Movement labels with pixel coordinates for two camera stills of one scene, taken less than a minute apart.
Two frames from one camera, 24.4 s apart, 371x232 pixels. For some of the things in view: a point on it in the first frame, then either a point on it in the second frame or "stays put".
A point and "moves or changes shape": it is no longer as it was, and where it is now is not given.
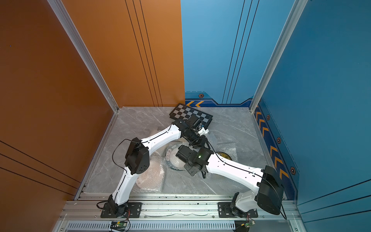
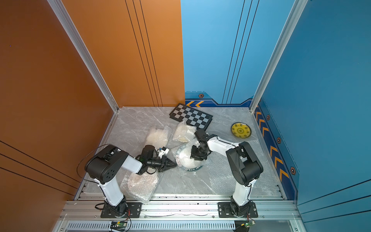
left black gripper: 202,143 -> 165,161
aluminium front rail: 169,209 stays put
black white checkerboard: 182,111 stays put
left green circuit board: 118,225 stays put
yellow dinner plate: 224,155 moves or changes shape
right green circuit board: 243,225 stays put
